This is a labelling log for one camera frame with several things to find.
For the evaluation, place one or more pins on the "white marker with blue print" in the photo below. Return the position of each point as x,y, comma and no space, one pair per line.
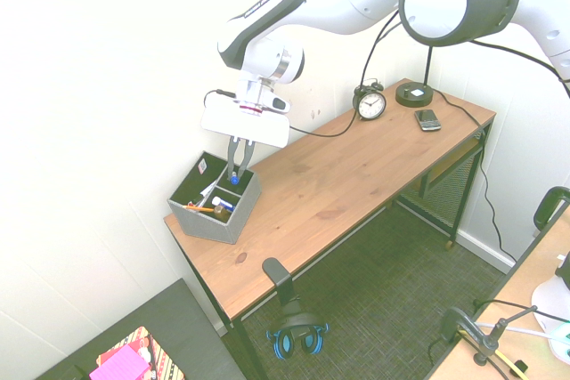
222,203

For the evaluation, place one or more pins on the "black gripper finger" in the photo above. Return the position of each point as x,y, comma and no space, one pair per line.
247,153
231,153

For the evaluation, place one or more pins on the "black metal table clamp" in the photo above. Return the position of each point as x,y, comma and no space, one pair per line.
472,331

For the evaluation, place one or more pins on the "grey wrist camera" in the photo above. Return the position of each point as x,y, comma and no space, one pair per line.
279,104

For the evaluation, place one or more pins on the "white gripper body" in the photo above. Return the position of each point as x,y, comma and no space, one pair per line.
249,126

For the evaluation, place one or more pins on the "black low cabinet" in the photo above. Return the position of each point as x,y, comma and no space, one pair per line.
187,335

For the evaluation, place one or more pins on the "wooden desk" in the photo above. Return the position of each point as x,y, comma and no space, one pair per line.
463,193

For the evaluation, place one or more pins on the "white green power strip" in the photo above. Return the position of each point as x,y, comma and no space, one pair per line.
562,340

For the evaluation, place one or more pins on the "grey fabric desk organizer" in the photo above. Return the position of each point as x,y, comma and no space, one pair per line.
222,228

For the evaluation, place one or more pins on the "orange pencil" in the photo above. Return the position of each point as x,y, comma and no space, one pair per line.
199,208

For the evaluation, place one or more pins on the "black mobile phone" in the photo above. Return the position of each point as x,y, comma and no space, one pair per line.
427,119

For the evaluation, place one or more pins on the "brown small bottle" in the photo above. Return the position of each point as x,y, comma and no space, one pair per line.
221,213

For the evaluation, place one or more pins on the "red striped patterned box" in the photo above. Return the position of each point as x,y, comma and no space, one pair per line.
165,362

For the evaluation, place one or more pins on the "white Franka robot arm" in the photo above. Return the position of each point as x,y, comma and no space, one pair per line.
338,6

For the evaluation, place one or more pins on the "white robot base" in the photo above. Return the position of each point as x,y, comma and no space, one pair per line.
552,295

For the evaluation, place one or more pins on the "black twin-bell alarm clock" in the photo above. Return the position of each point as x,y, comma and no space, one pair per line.
370,104

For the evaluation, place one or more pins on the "black and blue headphones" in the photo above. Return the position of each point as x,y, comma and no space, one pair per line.
294,331

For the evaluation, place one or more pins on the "black desk lamp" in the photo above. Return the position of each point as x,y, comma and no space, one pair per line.
414,94

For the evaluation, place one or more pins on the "bright pink box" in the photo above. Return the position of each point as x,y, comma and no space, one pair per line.
120,364

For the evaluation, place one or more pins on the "black headphone hanger hook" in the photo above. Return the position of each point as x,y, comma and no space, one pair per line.
277,275

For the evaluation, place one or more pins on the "white marker with blue cap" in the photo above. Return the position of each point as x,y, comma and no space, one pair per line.
234,180

